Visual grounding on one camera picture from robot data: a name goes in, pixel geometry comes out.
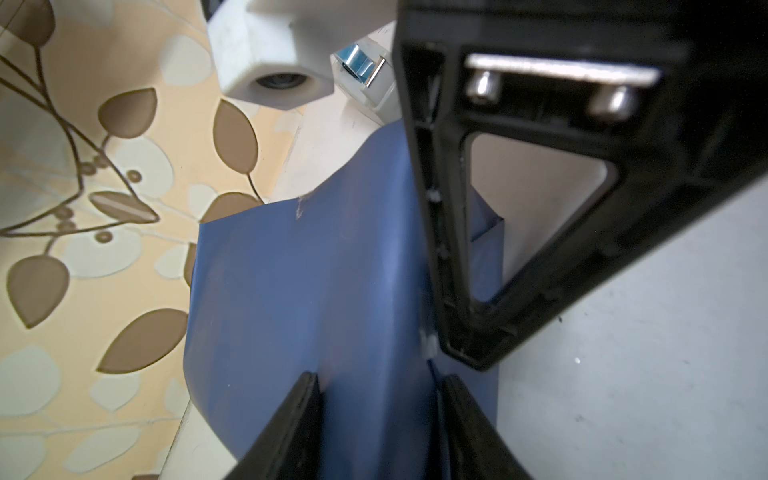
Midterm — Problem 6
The light blue wrapping paper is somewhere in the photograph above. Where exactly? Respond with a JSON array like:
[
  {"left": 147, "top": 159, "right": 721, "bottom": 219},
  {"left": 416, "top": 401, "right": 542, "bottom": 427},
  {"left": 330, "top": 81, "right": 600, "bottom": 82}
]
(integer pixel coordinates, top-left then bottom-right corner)
[{"left": 184, "top": 122, "right": 499, "bottom": 479}]

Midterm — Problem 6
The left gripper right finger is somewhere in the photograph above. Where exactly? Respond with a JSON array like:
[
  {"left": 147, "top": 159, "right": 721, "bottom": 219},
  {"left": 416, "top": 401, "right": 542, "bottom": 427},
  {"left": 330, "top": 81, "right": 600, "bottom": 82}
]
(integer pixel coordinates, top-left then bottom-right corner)
[{"left": 440, "top": 375, "right": 532, "bottom": 479}]

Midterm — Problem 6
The grey tape dispenser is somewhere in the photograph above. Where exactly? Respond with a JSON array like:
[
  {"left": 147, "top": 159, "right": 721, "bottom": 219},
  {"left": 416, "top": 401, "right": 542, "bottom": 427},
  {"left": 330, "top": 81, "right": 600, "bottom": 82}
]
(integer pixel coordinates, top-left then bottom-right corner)
[{"left": 331, "top": 21, "right": 402, "bottom": 126}]

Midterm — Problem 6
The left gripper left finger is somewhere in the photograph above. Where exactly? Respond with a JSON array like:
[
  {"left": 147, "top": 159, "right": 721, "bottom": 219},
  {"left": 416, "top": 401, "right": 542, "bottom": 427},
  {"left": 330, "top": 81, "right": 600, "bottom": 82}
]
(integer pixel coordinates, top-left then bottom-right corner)
[{"left": 226, "top": 371, "right": 323, "bottom": 480}]

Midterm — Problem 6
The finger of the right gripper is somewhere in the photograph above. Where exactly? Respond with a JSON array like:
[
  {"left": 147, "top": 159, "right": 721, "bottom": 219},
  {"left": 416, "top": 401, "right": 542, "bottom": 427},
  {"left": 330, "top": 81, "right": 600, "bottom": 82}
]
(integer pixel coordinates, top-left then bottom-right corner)
[{"left": 394, "top": 1, "right": 767, "bottom": 370}]

